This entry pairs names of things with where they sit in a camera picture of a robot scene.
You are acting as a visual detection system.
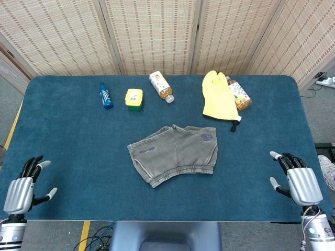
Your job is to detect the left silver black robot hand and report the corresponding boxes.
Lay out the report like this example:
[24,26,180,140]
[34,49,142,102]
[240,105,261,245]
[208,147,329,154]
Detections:
[3,155,58,216]

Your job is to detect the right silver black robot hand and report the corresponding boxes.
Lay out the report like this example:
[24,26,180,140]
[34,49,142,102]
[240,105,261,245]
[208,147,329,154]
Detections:
[269,151,323,207]

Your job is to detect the grey shorts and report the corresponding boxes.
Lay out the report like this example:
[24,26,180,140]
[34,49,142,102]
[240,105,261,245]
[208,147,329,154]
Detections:
[127,124,219,189]

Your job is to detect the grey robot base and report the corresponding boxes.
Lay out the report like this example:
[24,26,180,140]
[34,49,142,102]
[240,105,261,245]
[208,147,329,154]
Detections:
[109,221,223,251]

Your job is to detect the white sneaker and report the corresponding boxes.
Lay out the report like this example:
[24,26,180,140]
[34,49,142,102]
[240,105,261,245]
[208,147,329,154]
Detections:
[317,154,335,191]

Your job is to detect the yellow floor tape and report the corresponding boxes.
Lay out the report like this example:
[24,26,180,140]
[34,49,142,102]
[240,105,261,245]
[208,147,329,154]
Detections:
[0,100,24,170]

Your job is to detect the white power strip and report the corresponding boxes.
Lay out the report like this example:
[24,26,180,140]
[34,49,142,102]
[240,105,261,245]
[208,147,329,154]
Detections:
[315,76,335,88]

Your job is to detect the tea bottle with colourful label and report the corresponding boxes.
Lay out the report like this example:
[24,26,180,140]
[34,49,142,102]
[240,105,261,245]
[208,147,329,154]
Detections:
[225,76,253,112]

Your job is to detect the yellow oven mitt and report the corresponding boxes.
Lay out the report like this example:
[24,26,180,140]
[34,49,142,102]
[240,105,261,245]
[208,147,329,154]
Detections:
[202,70,242,132]

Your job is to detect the blue patterned bottle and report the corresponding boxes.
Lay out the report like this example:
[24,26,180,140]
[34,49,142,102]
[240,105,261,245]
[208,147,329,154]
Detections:
[99,82,114,110]

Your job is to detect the yellow green lidded box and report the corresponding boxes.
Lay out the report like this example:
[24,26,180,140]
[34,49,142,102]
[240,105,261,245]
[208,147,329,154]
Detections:
[124,88,144,111]

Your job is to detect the tea bottle with white cap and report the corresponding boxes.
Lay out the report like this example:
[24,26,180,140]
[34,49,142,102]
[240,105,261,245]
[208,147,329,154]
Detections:
[149,71,175,104]

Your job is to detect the woven folding screen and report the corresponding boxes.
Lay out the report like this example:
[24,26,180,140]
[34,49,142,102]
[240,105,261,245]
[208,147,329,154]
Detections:
[0,0,335,93]

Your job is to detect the black metal frame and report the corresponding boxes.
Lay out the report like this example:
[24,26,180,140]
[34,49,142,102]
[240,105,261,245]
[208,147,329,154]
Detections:
[315,142,335,161]

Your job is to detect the black floor cables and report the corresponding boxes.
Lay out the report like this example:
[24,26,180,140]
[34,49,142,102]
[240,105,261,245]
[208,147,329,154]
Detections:
[68,221,116,251]

